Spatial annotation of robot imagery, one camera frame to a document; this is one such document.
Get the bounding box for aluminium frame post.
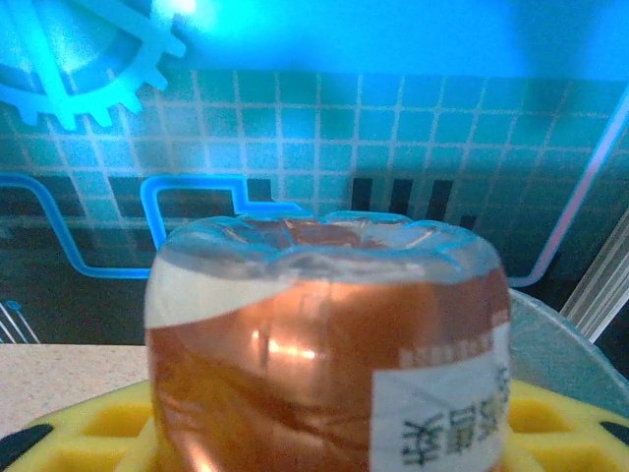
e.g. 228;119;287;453
559;210;629;345

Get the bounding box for brown label plastic bottle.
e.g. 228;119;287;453
144;211;515;472

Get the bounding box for clear plastic bin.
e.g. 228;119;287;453
508;288;629;424

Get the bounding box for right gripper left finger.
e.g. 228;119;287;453
0;381;158;472

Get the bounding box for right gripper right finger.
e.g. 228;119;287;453
500;381;629;472

